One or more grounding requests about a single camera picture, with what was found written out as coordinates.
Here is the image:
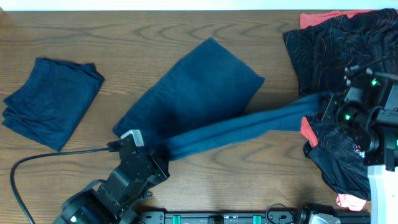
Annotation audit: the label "navy blue shorts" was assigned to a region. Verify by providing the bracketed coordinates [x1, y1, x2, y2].
[113, 39, 323, 160]

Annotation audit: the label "navy cloth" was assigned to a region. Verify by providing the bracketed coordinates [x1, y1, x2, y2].
[2, 58, 104, 152]

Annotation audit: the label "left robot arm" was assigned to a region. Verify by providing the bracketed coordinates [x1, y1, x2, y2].
[54, 135, 170, 224]

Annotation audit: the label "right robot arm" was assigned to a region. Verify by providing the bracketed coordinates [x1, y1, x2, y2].
[322, 65, 397, 224]

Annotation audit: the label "black patterned garment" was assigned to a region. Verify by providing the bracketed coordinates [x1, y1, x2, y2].
[283, 9, 397, 201]

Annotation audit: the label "coral red garment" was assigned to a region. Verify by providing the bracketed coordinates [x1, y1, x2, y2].
[299, 10, 371, 29]

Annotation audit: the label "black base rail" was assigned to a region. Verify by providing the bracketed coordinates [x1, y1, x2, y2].
[138, 203, 371, 224]

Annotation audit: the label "left black cable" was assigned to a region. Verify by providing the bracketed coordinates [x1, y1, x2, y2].
[9, 147, 109, 224]

